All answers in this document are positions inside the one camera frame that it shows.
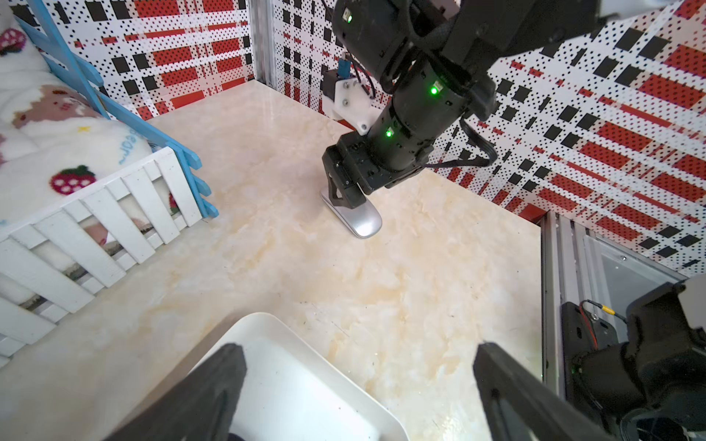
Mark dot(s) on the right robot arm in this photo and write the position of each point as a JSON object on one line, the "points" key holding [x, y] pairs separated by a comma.
{"points": [[621, 132]]}

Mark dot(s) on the aluminium front rail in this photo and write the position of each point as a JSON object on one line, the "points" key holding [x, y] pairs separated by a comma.
{"points": [[580, 265]]}

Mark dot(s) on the strawberry print blanket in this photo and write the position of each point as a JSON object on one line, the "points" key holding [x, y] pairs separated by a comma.
{"points": [[53, 143]]}

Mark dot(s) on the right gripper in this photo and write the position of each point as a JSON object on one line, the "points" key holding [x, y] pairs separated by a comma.
{"points": [[353, 174]]}

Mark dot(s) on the silver mouse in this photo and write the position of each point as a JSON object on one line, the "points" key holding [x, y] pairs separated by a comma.
{"points": [[363, 222]]}

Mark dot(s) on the white storage tray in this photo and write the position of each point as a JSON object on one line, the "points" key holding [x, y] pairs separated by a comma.
{"points": [[291, 392]]}

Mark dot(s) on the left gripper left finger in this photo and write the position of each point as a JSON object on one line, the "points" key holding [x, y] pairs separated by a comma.
{"points": [[200, 407]]}

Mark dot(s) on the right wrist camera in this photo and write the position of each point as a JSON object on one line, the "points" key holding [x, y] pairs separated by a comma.
{"points": [[344, 99]]}

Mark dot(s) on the toy crib white blue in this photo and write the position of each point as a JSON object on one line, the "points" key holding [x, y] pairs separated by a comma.
{"points": [[56, 261]]}

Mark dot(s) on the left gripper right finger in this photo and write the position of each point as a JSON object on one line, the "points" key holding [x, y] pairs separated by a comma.
{"points": [[519, 407]]}

